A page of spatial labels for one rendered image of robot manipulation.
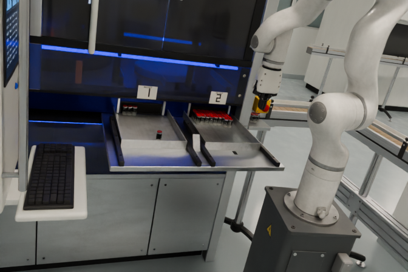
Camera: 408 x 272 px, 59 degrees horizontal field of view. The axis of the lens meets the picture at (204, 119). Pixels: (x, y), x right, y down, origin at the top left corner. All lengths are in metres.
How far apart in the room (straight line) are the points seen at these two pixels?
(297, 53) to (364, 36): 6.37
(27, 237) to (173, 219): 0.70
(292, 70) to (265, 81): 6.11
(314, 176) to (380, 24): 0.49
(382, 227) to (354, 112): 1.14
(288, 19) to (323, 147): 0.45
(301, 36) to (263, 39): 6.10
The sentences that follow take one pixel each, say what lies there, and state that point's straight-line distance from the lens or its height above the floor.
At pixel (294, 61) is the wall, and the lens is 7.48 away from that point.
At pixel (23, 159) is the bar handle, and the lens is 1.10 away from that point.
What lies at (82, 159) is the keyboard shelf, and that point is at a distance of 1.46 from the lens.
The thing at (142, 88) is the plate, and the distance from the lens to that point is 1.60.
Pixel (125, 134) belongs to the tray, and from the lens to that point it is 1.51.
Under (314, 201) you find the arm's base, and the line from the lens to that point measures 1.26.
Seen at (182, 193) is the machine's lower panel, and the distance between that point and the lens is 1.91.
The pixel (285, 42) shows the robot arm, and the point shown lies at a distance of 1.40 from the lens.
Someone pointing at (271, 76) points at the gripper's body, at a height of 1.23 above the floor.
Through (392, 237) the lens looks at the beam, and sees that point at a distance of 2.16.
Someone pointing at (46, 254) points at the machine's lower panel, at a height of 0.15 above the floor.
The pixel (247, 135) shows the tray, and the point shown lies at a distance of 1.70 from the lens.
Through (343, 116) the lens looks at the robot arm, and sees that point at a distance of 1.12.
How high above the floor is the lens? 1.52
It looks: 21 degrees down
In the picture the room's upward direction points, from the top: 11 degrees clockwise
